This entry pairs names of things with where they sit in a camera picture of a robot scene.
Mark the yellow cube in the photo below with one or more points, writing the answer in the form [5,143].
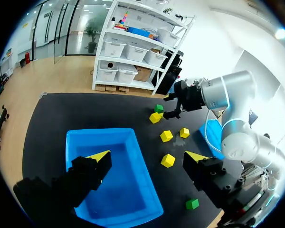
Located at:
[166,136]
[184,133]
[156,117]
[168,160]

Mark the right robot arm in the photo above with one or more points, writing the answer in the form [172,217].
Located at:
[237,142]

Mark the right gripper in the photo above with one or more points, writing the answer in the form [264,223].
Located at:
[190,97]

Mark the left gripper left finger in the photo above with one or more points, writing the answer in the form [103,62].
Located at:
[85,173]

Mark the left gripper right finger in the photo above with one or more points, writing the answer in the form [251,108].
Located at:
[209,175]

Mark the green cube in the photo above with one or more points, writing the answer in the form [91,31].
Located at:
[158,108]
[192,204]

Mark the blue plastic bin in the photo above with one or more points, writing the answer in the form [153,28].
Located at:
[133,190]
[212,134]

